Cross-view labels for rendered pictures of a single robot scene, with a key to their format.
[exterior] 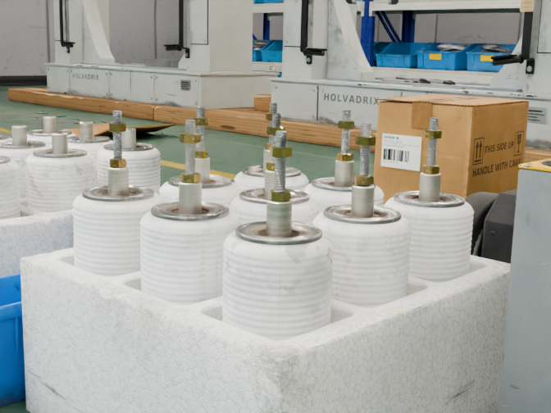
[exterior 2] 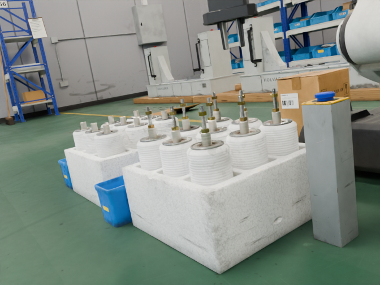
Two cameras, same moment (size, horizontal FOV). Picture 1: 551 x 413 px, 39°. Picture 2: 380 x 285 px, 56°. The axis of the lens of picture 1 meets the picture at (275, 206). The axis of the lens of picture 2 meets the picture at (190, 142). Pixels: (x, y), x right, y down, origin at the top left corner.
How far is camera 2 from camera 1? 0.16 m
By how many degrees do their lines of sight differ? 12
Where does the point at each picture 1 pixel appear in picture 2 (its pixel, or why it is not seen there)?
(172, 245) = (170, 155)
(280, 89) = (244, 80)
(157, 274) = (167, 167)
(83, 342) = (146, 196)
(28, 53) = (140, 82)
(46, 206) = (134, 146)
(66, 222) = not seen: hidden behind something
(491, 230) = not seen: hidden behind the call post
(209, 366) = (185, 199)
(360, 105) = not seen: hidden behind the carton
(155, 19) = (191, 57)
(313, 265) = (220, 156)
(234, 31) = (222, 57)
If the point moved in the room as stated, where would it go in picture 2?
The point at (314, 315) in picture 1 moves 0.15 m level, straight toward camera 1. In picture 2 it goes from (223, 175) to (212, 203)
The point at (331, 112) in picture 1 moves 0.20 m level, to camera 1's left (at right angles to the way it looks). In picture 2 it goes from (268, 86) to (247, 89)
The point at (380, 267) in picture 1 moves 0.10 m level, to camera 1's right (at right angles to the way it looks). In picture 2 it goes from (252, 153) to (297, 148)
